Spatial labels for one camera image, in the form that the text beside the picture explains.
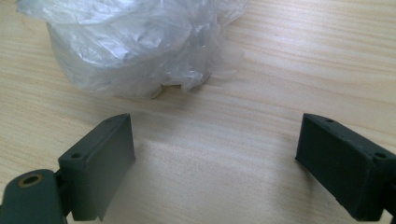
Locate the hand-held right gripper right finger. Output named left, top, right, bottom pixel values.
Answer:
left=294, top=112, right=396, bottom=222

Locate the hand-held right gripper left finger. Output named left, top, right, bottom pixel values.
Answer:
left=57, top=112, right=136, bottom=222

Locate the clear plastic bag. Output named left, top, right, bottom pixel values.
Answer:
left=16, top=0, right=250, bottom=100

